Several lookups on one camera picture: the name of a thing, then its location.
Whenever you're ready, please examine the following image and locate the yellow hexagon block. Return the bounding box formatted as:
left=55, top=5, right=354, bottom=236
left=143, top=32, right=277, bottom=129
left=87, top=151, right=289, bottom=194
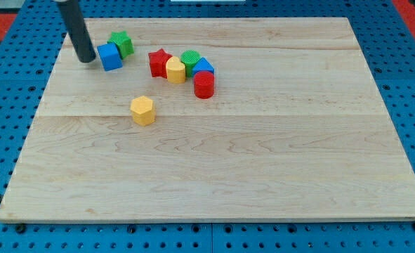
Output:
left=130, top=96, right=156, bottom=126

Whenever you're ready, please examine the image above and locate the blue cube block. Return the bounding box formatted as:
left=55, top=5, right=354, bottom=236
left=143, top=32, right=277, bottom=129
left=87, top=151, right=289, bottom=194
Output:
left=97, top=43, right=123, bottom=71

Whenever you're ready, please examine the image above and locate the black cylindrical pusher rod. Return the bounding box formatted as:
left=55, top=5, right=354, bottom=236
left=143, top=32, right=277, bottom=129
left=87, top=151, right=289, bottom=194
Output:
left=55, top=0, right=96, bottom=63

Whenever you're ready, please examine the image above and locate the green star block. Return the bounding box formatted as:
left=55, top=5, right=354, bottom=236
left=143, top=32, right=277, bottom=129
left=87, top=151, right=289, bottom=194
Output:
left=107, top=31, right=134, bottom=60

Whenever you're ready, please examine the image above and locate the red cylinder block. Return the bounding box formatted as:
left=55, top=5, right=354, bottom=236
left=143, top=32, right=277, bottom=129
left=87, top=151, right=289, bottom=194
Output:
left=193, top=71, right=215, bottom=99

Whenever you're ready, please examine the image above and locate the yellow heart block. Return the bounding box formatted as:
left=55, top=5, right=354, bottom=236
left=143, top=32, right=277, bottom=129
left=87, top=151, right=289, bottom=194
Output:
left=166, top=56, right=186, bottom=84

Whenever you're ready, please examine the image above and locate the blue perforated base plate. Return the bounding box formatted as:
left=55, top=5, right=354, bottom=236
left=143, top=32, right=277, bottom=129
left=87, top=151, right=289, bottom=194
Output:
left=0, top=0, right=415, bottom=252

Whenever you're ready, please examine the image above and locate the light wooden board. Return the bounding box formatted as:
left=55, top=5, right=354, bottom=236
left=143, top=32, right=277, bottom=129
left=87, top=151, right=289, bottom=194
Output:
left=0, top=18, right=415, bottom=224

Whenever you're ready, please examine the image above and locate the blue triangle block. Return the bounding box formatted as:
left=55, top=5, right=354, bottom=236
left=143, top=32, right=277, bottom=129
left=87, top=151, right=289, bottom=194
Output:
left=192, top=57, right=215, bottom=77

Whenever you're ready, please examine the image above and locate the green cylinder block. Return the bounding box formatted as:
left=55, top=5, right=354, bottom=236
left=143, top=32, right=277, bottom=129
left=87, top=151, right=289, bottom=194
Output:
left=180, top=50, right=201, bottom=77

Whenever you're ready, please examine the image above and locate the red star block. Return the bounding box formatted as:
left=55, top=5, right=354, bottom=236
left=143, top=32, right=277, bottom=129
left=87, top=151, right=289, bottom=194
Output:
left=148, top=48, right=172, bottom=79

